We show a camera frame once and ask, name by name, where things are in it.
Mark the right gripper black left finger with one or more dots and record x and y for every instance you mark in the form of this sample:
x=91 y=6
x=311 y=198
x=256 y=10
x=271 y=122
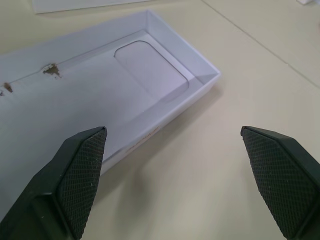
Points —
x=75 y=180

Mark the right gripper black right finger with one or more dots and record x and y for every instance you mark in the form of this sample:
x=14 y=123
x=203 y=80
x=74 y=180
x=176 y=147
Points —
x=282 y=180

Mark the white phone box base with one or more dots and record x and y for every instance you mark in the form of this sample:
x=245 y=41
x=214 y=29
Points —
x=95 y=85

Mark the small white object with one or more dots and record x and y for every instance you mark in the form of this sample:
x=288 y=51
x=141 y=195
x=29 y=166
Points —
x=310 y=1

